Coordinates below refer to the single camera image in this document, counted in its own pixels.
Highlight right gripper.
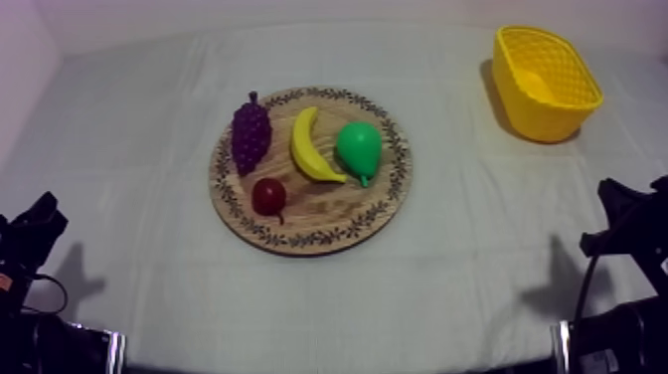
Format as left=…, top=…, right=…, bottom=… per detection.
left=579, top=175, right=668, bottom=273

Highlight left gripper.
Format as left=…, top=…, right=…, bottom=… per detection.
left=0, top=190, right=70, bottom=278

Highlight yellow plastic basket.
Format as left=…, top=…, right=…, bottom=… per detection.
left=491, top=25, right=605, bottom=144

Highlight green toy pear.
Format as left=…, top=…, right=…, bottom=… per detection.
left=335, top=120, right=384, bottom=189

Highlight round wooden board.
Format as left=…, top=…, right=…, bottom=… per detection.
left=208, top=86, right=414, bottom=258

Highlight small red fruit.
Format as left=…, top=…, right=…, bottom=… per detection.
left=250, top=177, right=288, bottom=226

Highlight black cable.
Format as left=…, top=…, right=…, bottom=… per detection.
left=20, top=273, right=70, bottom=315
left=572, top=200, right=648, bottom=327

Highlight silver metal bar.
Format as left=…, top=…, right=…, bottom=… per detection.
left=553, top=320, right=572, bottom=374
left=105, top=330, right=127, bottom=374

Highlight yellow toy banana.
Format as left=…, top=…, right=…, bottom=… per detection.
left=289, top=105, right=349, bottom=184

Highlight purple toy grapes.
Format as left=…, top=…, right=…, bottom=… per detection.
left=230, top=91, right=273, bottom=177

